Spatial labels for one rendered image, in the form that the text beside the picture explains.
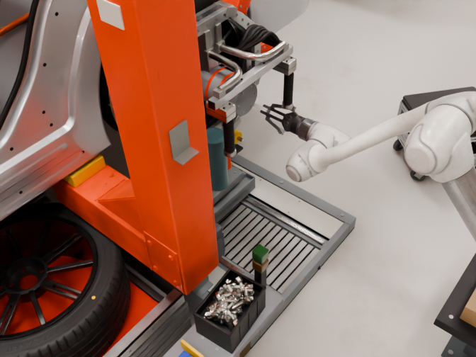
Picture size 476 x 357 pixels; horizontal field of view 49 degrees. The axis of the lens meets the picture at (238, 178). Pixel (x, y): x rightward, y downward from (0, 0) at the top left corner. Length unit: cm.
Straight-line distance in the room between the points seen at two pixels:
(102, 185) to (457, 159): 114
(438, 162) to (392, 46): 250
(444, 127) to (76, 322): 123
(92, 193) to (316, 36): 251
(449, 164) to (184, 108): 73
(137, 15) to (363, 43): 299
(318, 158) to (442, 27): 254
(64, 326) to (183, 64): 95
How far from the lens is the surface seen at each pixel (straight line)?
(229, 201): 246
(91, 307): 179
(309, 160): 188
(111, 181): 189
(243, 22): 198
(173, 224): 145
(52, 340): 177
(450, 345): 233
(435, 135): 150
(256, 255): 164
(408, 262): 253
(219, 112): 169
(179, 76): 120
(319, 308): 232
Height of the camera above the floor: 197
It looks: 45 degrees down
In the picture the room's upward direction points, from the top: 2 degrees counter-clockwise
